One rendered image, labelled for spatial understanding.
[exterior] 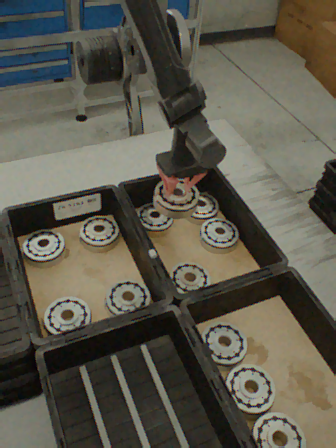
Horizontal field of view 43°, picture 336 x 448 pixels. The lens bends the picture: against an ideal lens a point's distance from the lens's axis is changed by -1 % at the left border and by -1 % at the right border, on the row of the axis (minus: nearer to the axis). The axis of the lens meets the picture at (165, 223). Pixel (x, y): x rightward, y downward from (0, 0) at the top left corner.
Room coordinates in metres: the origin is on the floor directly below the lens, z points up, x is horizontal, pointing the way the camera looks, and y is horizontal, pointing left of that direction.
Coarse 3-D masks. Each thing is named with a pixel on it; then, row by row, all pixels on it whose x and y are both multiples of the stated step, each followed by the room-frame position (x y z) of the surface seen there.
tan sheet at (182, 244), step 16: (176, 224) 0.83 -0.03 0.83; (192, 224) 0.84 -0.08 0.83; (160, 240) 0.76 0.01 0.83; (176, 240) 0.77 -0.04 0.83; (192, 240) 0.78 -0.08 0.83; (240, 240) 0.80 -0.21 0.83; (160, 256) 0.71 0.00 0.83; (176, 256) 0.71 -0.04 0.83; (192, 256) 0.72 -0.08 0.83; (208, 256) 0.73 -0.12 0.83; (224, 256) 0.73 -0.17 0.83; (240, 256) 0.74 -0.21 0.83; (224, 272) 0.68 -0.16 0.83; (240, 272) 0.69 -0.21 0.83
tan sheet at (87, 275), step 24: (72, 240) 0.73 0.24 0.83; (120, 240) 0.75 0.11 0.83; (24, 264) 0.64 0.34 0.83; (72, 264) 0.65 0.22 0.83; (96, 264) 0.66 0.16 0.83; (120, 264) 0.67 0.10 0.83; (48, 288) 0.57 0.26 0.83; (72, 288) 0.58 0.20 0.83; (96, 288) 0.59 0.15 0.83; (96, 312) 0.52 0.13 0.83
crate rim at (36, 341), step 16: (80, 192) 0.81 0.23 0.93; (96, 192) 0.82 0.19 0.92; (16, 208) 0.73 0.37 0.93; (144, 240) 0.67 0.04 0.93; (16, 256) 0.58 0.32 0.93; (16, 272) 0.54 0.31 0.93; (160, 272) 0.58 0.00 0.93; (160, 304) 0.50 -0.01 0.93; (32, 320) 0.43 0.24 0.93; (112, 320) 0.45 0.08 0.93; (32, 336) 0.39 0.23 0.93; (48, 336) 0.40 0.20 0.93; (64, 336) 0.40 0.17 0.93
